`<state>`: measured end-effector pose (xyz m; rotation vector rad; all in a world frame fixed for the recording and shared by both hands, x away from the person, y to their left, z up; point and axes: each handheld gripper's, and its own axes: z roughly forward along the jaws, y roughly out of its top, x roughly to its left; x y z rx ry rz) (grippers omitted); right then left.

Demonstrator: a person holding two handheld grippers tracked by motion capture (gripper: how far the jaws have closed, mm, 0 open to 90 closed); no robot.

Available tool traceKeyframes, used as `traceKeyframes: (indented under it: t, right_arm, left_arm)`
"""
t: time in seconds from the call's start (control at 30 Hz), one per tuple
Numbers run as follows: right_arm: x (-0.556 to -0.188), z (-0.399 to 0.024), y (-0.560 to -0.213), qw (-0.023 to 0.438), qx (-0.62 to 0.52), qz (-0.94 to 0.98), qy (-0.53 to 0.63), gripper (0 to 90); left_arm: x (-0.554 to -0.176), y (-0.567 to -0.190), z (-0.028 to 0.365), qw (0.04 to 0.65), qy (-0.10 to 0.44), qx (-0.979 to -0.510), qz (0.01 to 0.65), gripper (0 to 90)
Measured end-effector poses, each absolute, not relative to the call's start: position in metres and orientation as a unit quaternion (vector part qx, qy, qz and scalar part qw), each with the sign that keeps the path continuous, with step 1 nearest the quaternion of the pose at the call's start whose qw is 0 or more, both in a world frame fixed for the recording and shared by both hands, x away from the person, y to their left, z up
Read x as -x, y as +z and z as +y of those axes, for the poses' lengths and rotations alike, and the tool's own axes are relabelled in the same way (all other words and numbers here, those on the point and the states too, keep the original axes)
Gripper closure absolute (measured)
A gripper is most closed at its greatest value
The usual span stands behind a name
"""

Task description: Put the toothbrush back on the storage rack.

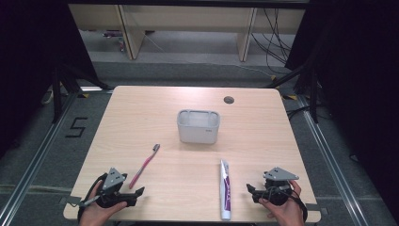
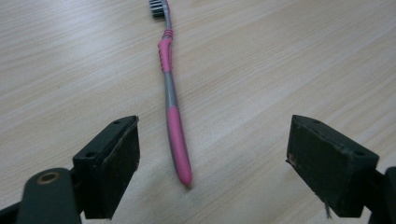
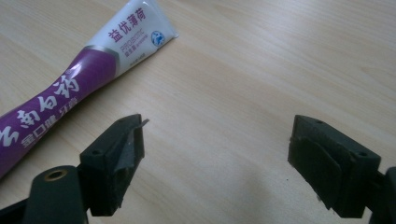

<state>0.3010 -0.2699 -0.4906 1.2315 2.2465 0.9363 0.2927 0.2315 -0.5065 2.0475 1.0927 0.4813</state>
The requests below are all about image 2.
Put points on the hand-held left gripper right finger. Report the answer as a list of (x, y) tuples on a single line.
[(330, 165)]

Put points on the pink and grey toothbrush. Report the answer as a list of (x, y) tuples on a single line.
[(176, 133)]

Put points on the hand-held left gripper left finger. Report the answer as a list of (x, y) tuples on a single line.
[(107, 168)]

